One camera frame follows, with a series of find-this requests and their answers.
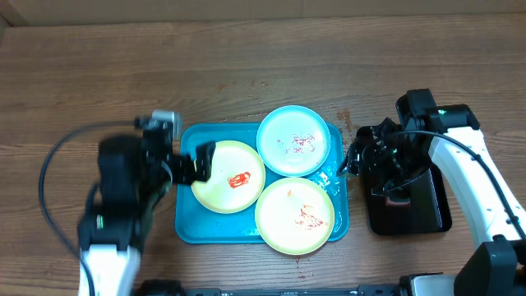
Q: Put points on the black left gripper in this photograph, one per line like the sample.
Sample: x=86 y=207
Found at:
x=201 y=164

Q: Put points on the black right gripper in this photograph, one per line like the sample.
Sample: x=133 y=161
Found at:
x=366 y=153

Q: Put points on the yellow plate with red stain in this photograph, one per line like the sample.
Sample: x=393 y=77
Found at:
x=236 y=181

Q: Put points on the light blue plate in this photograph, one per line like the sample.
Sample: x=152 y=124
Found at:
x=293 y=141

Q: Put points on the pink sponge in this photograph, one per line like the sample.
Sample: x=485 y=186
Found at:
x=391 y=201

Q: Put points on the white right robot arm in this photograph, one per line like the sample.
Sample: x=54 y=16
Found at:
x=451 y=137

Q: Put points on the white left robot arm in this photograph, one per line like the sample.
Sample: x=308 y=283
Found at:
x=136 y=172

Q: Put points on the black water tray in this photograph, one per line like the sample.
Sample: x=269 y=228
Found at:
x=428 y=211

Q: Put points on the teal plastic tray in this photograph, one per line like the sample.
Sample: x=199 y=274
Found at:
x=196 y=224

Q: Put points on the yellow plate front of tray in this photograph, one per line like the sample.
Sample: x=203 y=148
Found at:
x=294 y=216

